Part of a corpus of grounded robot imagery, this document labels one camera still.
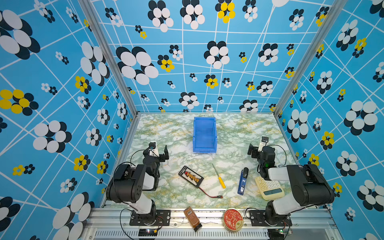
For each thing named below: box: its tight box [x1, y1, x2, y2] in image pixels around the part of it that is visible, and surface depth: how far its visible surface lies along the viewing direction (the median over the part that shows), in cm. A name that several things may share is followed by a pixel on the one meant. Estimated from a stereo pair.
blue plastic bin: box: [192, 117, 218, 153], surface depth 105 cm
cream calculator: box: [255, 176, 285, 201], surface depth 82 cm
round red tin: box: [222, 208, 244, 232], surface depth 72 cm
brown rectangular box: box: [183, 206, 203, 232], surface depth 72 cm
